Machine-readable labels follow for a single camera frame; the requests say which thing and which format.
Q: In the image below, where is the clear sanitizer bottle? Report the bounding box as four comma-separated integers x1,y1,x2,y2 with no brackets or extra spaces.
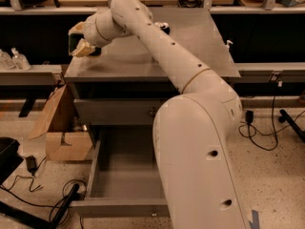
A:
11,48,31,71
0,50,15,70

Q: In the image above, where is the blue soda can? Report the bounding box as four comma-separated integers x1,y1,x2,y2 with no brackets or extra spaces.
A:
154,22,171,34

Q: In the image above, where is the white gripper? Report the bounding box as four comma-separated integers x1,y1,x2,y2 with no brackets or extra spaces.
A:
68,10,131,57

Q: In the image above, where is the black power adapter left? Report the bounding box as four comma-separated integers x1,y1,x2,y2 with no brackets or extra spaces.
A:
26,156,37,173

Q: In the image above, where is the small white pump bottle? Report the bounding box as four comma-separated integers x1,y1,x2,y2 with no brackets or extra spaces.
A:
226,40,234,52

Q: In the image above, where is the open grey middle drawer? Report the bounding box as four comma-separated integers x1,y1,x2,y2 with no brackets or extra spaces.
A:
72,126,169,218

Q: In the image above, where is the clear sanitizer bottle right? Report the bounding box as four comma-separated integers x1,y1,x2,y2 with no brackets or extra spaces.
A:
11,48,31,71

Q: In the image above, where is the black stand leg right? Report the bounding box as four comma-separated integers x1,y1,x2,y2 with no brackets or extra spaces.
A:
278,109,305,142

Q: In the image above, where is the black power adapter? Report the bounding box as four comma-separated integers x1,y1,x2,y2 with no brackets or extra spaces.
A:
245,111,254,124
26,156,37,173

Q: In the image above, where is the blue tape floor marking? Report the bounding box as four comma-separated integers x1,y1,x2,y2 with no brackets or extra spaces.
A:
250,210,260,229

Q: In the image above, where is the black stand leg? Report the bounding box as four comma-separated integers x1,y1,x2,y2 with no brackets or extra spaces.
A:
0,183,81,229
278,109,305,142

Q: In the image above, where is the black power adapter right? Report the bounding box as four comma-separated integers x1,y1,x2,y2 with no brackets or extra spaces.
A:
245,111,254,124

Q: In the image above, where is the black cable on floor left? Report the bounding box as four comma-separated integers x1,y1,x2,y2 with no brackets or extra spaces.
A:
0,156,88,229

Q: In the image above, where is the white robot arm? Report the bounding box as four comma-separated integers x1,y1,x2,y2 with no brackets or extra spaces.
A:
69,0,250,229

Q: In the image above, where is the clear sanitizer bottle left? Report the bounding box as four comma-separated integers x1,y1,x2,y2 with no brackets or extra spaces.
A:
0,50,15,70

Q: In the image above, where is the black stand leg left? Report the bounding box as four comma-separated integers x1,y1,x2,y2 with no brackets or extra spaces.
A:
0,183,81,229

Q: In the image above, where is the black bin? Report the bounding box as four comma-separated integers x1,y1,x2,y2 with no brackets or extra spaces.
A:
0,137,23,184

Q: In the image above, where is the grey wooden drawer cabinet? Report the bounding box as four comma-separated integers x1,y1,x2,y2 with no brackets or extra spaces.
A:
63,7,241,219

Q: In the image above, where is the closed grey top drawer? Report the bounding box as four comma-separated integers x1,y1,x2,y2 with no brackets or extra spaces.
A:
74,99,163,125

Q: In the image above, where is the green and yellow sponge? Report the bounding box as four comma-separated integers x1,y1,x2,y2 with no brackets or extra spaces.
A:
69,33,83,56

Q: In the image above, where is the open cardboard box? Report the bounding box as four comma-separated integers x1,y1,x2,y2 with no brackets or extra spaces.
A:
29,85,93,161

